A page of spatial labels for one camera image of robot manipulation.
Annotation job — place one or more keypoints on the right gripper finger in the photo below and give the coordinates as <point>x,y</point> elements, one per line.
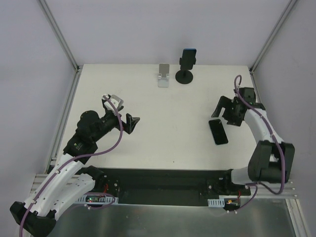
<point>235,121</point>
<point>223,103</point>

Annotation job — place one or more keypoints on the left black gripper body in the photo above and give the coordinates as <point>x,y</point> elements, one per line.
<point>124,123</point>

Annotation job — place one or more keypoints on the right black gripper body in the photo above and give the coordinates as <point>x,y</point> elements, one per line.
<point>228,111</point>

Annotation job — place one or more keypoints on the black round-base phone stand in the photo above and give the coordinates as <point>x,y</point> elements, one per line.
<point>184,76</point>

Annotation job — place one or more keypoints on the blue-edged black smartphone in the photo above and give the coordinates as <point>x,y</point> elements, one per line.
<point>188,59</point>

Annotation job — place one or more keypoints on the white folding phone stand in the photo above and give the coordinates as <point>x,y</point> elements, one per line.
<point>163,75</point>

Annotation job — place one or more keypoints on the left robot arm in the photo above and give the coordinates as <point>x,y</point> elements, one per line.
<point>39,213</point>

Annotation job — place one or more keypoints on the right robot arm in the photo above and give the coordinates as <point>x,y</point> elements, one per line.
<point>271,162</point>

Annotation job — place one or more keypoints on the right aluminium frame post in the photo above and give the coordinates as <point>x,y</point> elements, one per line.
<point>273,34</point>

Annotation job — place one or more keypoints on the aluminium frame post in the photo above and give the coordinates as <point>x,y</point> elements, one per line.
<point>273,34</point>
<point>58,34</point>

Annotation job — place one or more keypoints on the left aluminium frame post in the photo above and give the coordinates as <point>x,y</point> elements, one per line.
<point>58,34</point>

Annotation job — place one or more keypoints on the left white cable duct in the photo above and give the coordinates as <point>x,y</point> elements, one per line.
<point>97,200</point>

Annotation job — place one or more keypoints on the white cable duct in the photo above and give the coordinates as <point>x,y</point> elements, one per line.
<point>97,200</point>
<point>224,202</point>

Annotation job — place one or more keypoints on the right white cable duct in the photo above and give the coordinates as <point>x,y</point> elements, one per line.
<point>224,202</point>

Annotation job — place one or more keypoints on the aluminium extrusion rail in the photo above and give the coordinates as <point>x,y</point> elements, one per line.
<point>289,191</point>

